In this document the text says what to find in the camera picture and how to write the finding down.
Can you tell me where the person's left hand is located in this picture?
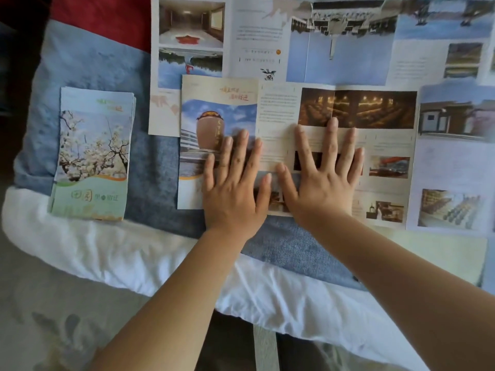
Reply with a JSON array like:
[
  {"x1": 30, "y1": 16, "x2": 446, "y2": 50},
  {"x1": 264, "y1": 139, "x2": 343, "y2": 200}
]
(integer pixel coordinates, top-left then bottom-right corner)
[{"x1": 202, "y1": 129, "x2": 273, "y2": 238}]

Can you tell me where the person's right hand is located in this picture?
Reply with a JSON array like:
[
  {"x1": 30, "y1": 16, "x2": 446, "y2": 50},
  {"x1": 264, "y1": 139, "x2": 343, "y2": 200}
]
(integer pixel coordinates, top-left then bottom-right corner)
[{"x1": 275, "y1": 117, "x2": 365, "y2": 228}]

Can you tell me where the brown jar cover brochure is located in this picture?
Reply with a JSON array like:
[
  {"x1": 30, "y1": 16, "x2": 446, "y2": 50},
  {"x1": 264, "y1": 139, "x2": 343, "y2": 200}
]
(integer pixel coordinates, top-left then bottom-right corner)
[{"x1": 177, "y1": 74, "x2": 495, "y2": 234}]

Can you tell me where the pale green leaflet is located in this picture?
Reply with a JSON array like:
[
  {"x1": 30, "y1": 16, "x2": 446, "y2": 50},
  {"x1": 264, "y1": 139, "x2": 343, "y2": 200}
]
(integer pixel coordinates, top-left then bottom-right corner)
[{"x1": 371, "y1": 226, "x2": 488, "y2": 286}]

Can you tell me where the blossom tree brochure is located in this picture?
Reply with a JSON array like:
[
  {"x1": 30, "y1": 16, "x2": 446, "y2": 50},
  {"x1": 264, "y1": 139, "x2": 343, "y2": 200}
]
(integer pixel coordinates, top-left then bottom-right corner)
[{"x1": 48, "y1": 87, "x2": 137, "y2": 223}]

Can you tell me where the red monument cover brochure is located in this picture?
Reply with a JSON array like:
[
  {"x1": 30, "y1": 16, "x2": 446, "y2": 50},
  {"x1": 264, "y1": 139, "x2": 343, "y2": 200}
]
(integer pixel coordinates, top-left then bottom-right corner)
[{"x1": 148, "y1": 0, "x2": 495, "y2": 138}]

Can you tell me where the person's left forearm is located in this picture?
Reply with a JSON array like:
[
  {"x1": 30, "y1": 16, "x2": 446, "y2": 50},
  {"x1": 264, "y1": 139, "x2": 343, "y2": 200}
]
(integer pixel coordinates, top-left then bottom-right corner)
[{"x1": 89, "y1": 227, "x2": 252, "y2": 371}]

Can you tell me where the person's right forearm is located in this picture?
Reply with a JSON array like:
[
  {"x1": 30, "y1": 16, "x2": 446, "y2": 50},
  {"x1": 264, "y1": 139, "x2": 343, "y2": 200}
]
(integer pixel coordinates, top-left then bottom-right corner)
[{"x1": 305, "y1": 212, "x2": 495, "y2": 371}]

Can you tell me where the red and blue bed runner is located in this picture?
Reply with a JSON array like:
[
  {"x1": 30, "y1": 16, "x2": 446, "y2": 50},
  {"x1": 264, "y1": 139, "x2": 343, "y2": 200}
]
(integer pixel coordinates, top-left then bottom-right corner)
[{"x1": 13, "y1": 0, "x2": 368, "y2": 292}]

